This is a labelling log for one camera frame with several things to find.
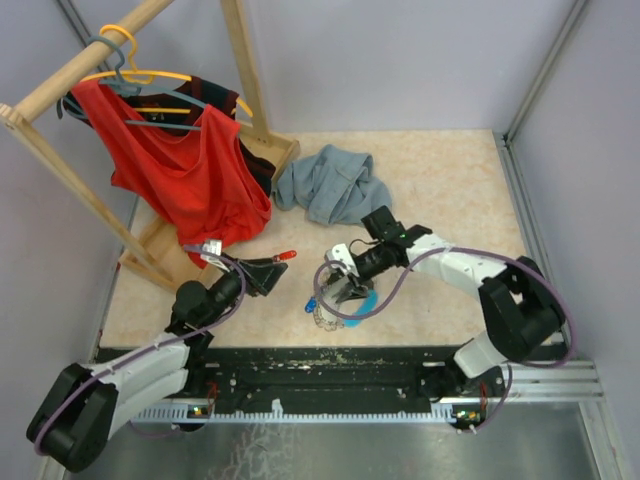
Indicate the red key tag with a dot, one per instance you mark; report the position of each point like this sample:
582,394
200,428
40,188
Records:
284,256

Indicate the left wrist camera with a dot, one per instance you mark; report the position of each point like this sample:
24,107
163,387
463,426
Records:
211,250

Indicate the red tank top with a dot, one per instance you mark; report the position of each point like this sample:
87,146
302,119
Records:
198,183

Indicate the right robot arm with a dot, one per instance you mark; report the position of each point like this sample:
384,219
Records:
521,309

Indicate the aluminium corner post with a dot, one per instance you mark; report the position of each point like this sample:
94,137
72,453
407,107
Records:
568,29
74,21

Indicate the wooden clothes rack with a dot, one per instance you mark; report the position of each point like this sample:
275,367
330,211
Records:
60,215

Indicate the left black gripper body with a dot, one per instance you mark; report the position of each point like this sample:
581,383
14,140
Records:
248,286

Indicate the right aluminium corner post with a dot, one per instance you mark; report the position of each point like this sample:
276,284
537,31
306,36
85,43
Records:
568,29

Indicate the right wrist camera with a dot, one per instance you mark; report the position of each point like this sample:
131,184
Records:
339,257

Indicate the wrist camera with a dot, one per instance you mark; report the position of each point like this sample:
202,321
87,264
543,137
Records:
339,257
211,250

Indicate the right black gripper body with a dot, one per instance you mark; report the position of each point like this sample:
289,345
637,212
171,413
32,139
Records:
356,287

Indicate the blue denim shirt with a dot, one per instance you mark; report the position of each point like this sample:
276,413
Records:
334,186

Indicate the yellow hanger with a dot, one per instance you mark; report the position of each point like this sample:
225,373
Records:
146,78

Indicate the blue key tag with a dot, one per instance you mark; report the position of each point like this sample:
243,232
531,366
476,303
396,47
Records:
310,305

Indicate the left aluminium corner post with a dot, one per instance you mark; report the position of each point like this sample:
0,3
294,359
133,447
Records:
74,21

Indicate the bunch of keys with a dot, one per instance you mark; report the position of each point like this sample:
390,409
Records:
331,317

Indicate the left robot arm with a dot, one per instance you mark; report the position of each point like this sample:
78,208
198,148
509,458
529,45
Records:
88,403

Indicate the teal hanger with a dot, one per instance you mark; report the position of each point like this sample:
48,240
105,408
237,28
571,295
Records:
120,85

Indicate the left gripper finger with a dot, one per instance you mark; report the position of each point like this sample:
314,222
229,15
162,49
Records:
267,278
254,263

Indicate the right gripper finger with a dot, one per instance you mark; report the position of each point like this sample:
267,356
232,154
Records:
333,292
362,297

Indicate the aluminium frame rail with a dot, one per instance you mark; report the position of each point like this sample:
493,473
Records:
550,380

